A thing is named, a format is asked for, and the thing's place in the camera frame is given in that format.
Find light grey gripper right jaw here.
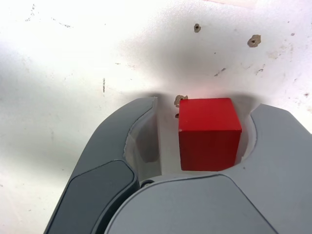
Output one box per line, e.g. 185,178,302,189
107,103,312,234

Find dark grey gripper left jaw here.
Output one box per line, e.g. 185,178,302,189
45,97,163,234

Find red cube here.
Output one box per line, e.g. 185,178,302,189
177,97,243,172

